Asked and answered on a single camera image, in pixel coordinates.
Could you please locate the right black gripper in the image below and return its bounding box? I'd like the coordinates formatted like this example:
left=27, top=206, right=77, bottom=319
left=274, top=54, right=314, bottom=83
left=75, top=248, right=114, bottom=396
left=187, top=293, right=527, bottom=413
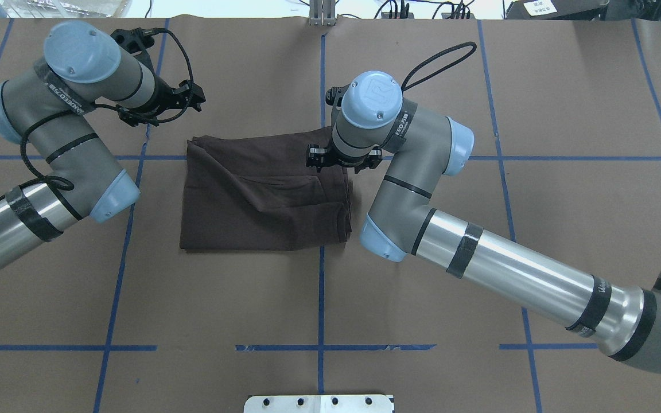
left=305, top=85, right=384, bottom=174

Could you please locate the aluminium frame post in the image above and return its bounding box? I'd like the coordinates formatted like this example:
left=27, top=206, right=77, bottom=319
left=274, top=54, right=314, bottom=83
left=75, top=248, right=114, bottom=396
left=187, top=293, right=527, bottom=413
left=305, top=0, right=337, bottom=27

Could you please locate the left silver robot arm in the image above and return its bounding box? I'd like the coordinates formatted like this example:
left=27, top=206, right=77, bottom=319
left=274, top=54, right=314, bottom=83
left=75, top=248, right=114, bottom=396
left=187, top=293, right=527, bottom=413
left=0, top=20, right=205, bottom=269

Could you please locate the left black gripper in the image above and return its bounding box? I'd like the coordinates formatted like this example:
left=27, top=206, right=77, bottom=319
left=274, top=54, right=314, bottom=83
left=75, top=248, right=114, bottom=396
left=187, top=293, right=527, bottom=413
left=111, top=27, right=205, bottom=127

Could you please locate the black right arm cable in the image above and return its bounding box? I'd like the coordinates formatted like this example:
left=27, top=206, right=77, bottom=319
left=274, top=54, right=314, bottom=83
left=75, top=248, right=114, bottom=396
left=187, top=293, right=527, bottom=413
left=401, top=41, right=478, bottom=92

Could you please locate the brown t-shirt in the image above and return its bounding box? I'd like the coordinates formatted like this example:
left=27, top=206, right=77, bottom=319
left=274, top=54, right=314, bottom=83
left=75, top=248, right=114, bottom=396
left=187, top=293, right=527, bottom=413
left=180, top=127, right=352, bottom=252

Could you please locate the brown paper table cover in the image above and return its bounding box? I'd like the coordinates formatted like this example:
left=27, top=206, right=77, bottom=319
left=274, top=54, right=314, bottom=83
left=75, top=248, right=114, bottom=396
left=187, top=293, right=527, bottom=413
left=0, top=15, right=661, bottom=412

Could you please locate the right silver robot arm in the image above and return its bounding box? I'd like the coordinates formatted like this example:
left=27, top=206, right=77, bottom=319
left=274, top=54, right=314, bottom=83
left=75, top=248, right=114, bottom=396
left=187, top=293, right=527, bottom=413
left=306, top=71, right=661, bottom=374

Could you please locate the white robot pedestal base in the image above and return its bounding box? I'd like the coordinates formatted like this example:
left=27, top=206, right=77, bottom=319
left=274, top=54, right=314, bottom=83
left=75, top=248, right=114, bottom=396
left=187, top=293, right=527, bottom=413
left=243, top=394, right=395, bottom=412

